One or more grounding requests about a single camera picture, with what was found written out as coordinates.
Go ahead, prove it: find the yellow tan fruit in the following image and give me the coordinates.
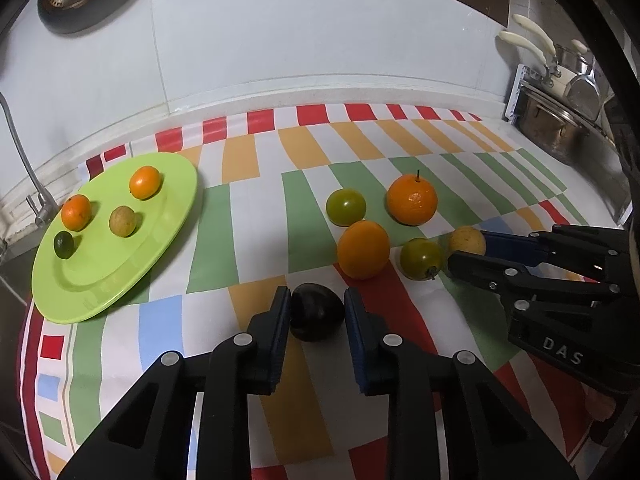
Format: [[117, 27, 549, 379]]
[[448, 226, 486, 256]]

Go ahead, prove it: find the green tomato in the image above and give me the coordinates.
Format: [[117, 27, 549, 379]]
[[399, 237, 444, 281], [326, 188, 367, 226]]

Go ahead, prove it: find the smooth orange fruit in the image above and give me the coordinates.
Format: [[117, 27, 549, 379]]
[[336, 220, 390, 280]]

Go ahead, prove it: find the dark avocado fruit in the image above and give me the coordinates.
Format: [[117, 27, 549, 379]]
[[290, 283, 345, 342]]

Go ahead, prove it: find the chrome kitchen faucet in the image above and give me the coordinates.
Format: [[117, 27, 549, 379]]
[[0, 93, 60, 228]]

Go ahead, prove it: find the large orange with stem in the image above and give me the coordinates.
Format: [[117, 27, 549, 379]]
[[385, 170, 438, 226]]

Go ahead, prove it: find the stainless steel pot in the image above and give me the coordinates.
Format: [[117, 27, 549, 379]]
[[515, 87, 589, 166]]

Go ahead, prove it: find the striped colourful tablecloth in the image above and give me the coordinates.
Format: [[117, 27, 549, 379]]
[[18, 104, 616, 479]]

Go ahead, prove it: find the dark green lime on plate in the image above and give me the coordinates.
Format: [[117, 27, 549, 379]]
[[53, 231, 75, 259]]

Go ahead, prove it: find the tan round fruit on plate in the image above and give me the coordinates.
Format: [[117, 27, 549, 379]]
[[108, 206, 137, 237]]

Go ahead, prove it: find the small orange left plate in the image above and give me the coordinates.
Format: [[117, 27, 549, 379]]
[[61, 194, 92, 232]]

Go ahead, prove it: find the small orange plate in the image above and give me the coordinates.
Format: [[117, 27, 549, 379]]
[[61, 194, 92, 232], [129, 166, 163, 200]]

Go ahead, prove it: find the small orange upper plate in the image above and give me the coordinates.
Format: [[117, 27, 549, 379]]
[[129, 166, 163, 200]]

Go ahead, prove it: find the cream handled pan lower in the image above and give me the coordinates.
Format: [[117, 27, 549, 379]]
[[498, 30, 575, 98]]

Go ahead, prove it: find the cream handled pan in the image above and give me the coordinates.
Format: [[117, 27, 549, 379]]
[[498, 30, 575, 98], [512, 14, 592, 75]]

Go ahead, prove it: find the cream handled pan upper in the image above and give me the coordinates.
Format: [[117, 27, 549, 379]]
[[512, 14, 592, 75]]

